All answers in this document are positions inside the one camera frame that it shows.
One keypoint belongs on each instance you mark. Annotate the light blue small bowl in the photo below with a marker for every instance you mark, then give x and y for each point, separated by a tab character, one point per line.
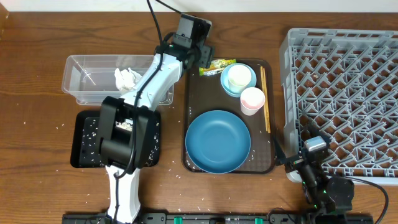
224	79

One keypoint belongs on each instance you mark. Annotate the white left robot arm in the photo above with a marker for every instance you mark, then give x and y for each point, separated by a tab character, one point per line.
126	127

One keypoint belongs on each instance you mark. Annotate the yellow green snack wrapper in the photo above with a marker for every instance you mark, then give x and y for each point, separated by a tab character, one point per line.
216	67

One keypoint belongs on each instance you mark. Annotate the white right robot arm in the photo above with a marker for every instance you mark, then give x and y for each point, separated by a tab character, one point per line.
331	197

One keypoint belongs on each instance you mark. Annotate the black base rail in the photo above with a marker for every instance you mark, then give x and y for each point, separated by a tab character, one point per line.
162	218

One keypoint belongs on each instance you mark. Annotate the dark brown serving tray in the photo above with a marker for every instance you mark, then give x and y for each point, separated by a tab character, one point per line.
206	94

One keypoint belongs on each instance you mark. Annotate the cream white cup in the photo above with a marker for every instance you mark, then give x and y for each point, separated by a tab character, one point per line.
239	77

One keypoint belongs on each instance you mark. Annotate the black waste tray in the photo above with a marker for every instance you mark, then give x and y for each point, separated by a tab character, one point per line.
83	153

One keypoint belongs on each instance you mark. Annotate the wooden chopstick right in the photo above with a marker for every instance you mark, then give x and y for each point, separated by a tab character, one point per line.
266	104

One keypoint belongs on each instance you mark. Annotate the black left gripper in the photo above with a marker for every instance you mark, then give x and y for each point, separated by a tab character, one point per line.
208	55

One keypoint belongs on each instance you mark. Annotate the clear plastic waste bin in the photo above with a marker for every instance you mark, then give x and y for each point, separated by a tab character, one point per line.
90	78

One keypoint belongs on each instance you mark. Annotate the white tissue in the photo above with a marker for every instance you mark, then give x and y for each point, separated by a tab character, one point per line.
126	79

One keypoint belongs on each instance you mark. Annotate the pink cup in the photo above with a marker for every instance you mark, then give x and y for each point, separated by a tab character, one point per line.
252	99

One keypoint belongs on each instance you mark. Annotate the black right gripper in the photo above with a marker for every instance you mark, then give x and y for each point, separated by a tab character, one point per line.
281	158

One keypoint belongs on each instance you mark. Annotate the dark blue plate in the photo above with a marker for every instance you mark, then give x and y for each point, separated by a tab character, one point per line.
218	142

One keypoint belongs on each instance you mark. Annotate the grey dishwasher rack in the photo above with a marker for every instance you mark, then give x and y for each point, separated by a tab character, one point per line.
344	82

